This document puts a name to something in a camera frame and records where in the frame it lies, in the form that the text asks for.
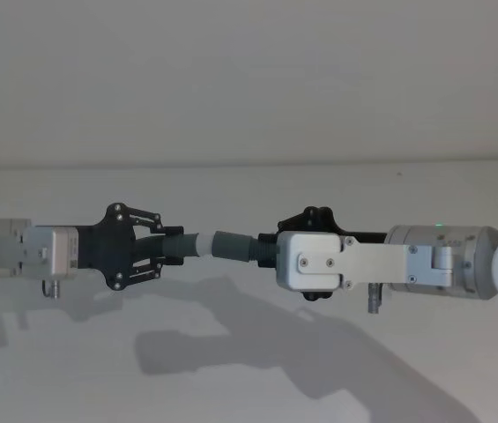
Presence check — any pale backdrop wall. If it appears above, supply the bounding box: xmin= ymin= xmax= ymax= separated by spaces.
xmin=0 ymin=0 xmax=498 ymax=169

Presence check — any grey tube with white tip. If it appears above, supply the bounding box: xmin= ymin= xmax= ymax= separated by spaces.
xmin=136 ymin=232 xmax=213 ymax=265

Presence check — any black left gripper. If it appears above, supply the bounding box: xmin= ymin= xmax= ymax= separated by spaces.
xmin=74 ymin=202 xmax=185 ymax=292

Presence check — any white table cloth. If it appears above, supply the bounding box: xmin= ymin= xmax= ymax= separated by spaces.
xmin=0 ymin=163 xmax=498 ymax=423

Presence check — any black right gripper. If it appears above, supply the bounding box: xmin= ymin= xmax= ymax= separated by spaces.
xmin=257 ymin=204 xmax=390 ymax=303

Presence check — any dark grey ribbed cylinder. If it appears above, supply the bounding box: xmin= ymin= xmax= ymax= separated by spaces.
xmin=212 ymin=229 xmax=262 ymax=264

